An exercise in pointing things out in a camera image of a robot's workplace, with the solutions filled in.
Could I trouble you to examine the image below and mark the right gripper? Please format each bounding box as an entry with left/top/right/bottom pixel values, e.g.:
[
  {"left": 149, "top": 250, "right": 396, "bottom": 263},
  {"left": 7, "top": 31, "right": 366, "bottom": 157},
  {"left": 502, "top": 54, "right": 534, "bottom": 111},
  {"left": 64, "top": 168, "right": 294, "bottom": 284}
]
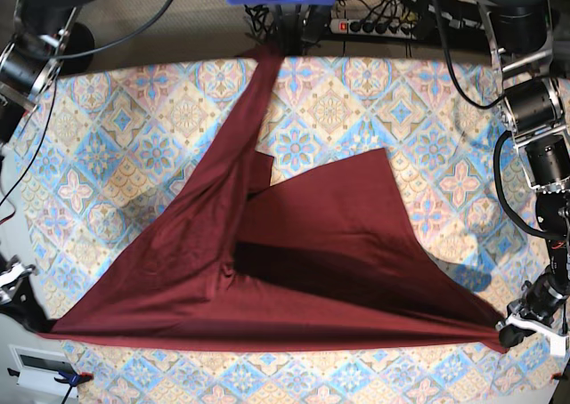
[{"left": 1, "top": 256, "right": 53, "bottom": 333}]

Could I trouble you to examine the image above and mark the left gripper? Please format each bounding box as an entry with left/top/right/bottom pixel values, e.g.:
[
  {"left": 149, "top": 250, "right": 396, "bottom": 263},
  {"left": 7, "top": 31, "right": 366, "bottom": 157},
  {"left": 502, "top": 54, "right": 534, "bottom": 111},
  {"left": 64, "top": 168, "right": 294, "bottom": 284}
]
[{"left": 496, "top": 281, "right": 569, "bottom": 347}]

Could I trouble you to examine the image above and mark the maroon t-shirt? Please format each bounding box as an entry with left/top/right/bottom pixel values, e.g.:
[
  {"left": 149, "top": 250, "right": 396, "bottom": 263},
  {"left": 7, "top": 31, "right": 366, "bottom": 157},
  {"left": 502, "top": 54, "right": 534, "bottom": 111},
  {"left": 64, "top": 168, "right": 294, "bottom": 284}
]
[{"left": 45, "top": 45, "right": 501, "bottom": 352}]

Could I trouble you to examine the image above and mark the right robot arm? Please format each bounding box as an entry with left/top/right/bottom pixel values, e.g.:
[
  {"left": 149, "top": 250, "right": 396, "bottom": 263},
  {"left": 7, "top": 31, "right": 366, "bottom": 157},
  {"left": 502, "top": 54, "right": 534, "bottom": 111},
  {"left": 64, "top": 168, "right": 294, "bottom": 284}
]
[{"left": 1, "top": 0, "right": 95, "bottom": 334}]

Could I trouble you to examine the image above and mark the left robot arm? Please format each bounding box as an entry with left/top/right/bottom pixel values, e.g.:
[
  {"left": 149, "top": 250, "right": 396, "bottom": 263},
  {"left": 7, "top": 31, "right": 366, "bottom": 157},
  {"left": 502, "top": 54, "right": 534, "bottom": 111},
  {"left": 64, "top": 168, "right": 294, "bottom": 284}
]
[{"left": 475, "top": 0, "right": 569, "bottom": 356}]

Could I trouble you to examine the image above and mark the white floor vent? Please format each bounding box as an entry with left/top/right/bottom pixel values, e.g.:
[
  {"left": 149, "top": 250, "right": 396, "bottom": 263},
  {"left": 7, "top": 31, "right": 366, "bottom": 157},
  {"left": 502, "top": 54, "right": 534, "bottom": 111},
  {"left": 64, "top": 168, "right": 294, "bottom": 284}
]
[{"left": 8, "top": 344, "right": 74, "bottom": 398}]

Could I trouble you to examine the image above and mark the blue clamp lower left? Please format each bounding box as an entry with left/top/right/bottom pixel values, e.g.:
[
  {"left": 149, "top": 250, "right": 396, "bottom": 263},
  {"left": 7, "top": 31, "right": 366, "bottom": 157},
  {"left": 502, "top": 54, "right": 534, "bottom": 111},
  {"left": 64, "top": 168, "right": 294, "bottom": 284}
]
[{"left": 6, "top": 367, "right": 94, "bottom": 404}]

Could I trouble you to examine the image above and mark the patterned tablecloth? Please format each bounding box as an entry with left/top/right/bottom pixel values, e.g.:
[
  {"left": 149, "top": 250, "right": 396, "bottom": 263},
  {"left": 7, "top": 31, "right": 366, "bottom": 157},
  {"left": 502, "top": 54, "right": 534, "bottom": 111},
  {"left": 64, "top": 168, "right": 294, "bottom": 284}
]
[{"left": 6, "top": 58, "right": 569, "bottom": 403}]

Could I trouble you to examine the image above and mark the black round stool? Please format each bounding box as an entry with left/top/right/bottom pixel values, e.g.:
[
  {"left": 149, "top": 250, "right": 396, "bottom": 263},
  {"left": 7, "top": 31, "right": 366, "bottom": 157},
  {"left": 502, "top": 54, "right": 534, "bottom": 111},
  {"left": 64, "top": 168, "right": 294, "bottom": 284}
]
[{"left": 60, "top": 22, "right": 95, "bottom": 77}]

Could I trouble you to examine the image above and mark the white power strip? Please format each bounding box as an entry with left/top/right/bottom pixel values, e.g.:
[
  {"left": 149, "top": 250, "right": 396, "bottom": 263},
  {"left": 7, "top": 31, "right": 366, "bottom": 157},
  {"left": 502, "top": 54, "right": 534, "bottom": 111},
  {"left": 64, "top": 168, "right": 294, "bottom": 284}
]
[{"left": 329, "top": 19, "right": 416, "bottom": 40}]

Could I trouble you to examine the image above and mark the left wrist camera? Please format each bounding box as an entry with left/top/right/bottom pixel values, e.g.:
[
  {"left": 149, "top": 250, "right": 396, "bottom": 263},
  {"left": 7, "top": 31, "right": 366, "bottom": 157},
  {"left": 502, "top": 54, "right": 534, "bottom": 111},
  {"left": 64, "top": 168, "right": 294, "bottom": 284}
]
[{"left": 548, "top": 334, "right": 569, "bottom": 358}]

